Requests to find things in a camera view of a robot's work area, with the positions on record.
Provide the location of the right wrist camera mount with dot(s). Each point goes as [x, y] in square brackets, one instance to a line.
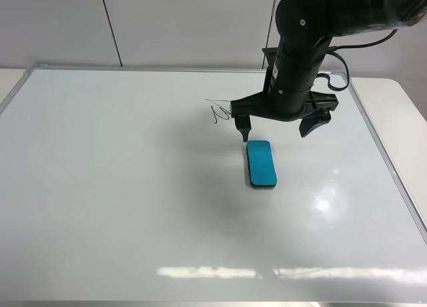
[270, 56]

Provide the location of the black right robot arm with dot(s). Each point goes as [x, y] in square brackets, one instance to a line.
[306, 29]

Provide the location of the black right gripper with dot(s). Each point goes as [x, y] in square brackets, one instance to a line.
[281, 104]

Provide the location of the white whiteboard with aluminium frame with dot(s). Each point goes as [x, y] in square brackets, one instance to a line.
[127, 185]

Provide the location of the blue whiteboard eraser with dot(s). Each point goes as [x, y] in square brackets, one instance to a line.
[262, 174]

